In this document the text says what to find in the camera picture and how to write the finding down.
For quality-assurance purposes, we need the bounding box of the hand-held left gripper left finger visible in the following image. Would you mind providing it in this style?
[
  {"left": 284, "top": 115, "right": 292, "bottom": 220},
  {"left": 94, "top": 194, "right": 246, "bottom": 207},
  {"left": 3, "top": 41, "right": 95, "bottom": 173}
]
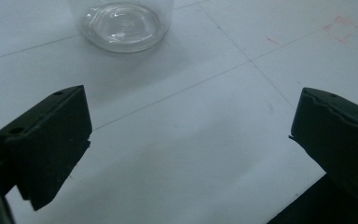
[{"left": 0, "top": 84, "right": 93, "bottom": 212}]

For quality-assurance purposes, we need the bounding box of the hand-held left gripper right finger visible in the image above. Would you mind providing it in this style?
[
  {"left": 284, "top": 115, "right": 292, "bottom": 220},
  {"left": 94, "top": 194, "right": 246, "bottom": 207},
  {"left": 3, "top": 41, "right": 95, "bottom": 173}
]
[{"left": 289, "top": 87, "right": 358, "bottom": 201}]

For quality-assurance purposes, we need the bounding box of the clear glass jar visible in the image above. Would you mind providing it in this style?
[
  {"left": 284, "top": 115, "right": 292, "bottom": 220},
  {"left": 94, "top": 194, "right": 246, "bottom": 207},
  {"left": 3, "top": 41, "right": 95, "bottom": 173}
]
[{"left": 66, "top": 0, "right": 175, "bottom": 53}]

